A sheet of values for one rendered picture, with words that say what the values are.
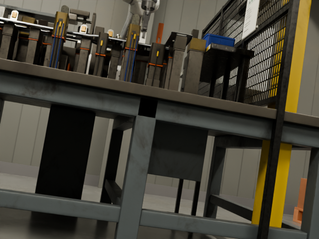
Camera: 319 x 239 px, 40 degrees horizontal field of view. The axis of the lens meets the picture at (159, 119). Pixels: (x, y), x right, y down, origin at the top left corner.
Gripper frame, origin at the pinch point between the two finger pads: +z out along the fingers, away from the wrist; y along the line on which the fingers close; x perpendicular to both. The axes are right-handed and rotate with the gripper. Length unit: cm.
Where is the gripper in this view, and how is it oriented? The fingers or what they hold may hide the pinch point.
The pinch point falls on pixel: (142, 38)
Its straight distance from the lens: 237.8
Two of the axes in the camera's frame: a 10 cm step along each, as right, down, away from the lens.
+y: 1.2, -0.5, -9.9
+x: 9.8, 1.6, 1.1
